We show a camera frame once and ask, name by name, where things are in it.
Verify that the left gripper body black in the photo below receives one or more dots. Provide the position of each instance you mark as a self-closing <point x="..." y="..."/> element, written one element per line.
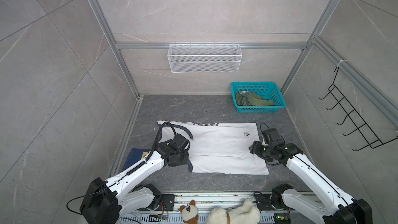
<point x="183" y="157"/>

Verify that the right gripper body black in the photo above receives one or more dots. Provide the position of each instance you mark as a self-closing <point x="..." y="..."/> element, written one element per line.
<point x="263" y="150"/>

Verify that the white navy-trimmed tank top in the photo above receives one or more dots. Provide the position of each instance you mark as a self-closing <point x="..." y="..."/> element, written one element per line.
<point x="222" y="148"/>

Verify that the teal plastic basket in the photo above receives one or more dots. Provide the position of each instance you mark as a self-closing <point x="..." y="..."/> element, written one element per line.
<point x="267" y="90"/>

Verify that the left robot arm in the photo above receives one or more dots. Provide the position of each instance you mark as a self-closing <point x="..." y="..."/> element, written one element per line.
<point x="107" y="200"/>

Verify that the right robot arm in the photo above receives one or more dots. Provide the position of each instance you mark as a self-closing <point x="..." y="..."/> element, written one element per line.
<point x="334" y="206"/>

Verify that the green tank top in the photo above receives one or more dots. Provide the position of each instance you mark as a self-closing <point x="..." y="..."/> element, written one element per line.
<point x="246" y="98"/>

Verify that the blue book yellow label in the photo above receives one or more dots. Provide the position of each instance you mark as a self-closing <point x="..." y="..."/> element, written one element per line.
<point x="135" y="155"/>

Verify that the brown white plush toy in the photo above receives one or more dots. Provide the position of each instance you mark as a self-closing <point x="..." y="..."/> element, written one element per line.
<point x="189" y="213"/>

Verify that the white fluffy plush toy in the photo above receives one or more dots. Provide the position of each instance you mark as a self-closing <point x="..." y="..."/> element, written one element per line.
<point x="248" y="213"/>

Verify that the small green black device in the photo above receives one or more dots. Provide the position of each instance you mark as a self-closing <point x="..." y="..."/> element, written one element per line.
<point x="281" y="219"/>

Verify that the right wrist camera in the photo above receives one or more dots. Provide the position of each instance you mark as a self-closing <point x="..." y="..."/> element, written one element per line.
<point x="272" y="136"/>

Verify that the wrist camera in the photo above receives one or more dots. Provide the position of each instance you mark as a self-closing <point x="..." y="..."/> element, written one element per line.
<point x="179" y="142"/>
<point x="272" y="136"/>

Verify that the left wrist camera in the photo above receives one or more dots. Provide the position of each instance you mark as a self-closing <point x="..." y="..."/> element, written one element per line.
<point x="179" y="142"/>

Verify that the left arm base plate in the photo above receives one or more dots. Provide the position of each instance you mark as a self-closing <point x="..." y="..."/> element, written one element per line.
<point x="162" y="203"/>

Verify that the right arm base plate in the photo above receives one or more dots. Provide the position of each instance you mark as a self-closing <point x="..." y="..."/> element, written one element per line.
<point x="264" y="201"/>

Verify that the aluminium frame rail front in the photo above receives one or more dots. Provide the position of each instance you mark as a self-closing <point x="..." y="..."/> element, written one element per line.
<point x="205" y="201"/>

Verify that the black wire hook rack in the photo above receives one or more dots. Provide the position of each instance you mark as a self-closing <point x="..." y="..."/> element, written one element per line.
<point x="360" y="125"/>

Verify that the white wire mesh shelf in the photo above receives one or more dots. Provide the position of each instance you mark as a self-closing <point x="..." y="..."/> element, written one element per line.
<point x="204" y="58"/>

